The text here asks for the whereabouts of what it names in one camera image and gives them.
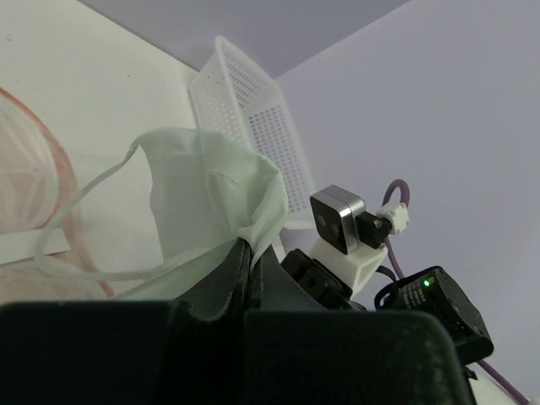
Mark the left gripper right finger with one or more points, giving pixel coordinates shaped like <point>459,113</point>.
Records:
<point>298,352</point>

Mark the white plastic basket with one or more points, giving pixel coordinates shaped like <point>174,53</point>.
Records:
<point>233,95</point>

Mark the peach mesh laundry bag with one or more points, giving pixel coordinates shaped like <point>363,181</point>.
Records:
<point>37,178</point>

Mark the light green bra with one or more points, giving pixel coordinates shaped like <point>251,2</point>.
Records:
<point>207,193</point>

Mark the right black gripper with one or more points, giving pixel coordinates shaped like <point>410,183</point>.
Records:
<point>432,290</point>

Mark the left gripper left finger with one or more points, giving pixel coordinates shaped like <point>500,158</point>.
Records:
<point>187,350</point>

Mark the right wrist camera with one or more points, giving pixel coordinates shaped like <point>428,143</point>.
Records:
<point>352,242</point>

